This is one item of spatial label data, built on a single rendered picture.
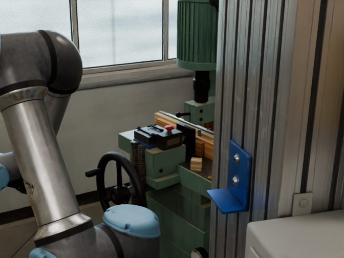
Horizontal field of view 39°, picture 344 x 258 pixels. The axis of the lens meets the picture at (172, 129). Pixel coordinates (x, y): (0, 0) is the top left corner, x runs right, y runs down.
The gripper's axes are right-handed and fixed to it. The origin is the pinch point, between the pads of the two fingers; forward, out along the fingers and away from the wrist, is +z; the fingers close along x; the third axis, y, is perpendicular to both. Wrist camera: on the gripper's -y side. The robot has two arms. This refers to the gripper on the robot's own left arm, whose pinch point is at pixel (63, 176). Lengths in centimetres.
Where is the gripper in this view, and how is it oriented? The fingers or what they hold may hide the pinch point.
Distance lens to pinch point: 157.0
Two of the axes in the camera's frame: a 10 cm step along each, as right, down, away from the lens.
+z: 6.3, 2.9, 7.2
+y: -4.1, 9.1, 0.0
